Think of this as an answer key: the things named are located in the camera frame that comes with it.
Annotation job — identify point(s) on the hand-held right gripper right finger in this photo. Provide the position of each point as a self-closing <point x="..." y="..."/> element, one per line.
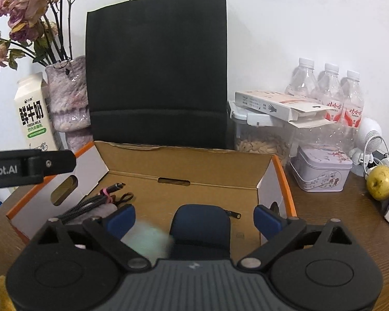
<point x="269" y="222"/>

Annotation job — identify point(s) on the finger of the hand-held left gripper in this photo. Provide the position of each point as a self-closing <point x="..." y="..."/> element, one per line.
<point x="58" y="163"/>

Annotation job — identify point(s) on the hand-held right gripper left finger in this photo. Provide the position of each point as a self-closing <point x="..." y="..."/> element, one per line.
<point x="121" y="220"/>

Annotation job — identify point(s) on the navy zip case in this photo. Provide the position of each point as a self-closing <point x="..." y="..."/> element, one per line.
<point x="201" y="230"/>

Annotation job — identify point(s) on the red cardboard box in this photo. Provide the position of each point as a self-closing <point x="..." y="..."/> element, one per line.
<point x="188" y="197"/>

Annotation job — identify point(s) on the tan and white plush toy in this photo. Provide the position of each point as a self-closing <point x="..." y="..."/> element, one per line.
<point x="1" y="293"/>

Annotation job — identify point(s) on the white milk carton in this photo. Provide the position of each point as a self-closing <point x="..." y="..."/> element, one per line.
<point x="34" y="113"/>

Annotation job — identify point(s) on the mottled pink vase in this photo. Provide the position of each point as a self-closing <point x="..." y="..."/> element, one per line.
<point x="68" y="103"/>

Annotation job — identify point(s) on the pale printed tin box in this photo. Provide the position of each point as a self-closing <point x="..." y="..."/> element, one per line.
<point x="321" y="171"/>

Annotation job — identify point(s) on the clear seed container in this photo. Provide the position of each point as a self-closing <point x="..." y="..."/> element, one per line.
<point x="259" y="139"/>

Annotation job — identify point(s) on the flat white carton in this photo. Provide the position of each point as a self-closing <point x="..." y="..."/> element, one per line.
<point x="272" y="105"/>

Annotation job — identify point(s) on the yellow pear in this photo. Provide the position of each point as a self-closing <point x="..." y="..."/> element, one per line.
<point x="381" y="183"/>

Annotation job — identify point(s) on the small white fan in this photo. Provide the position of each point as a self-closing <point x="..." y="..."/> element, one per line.
<point x="369" y="136"/>

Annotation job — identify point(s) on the black paper bag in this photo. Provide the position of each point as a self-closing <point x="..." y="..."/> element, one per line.
<point x="155" y="71"/>

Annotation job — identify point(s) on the dried pink rose bouquet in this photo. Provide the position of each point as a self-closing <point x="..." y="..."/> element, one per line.
<point x="22" y="16"/>

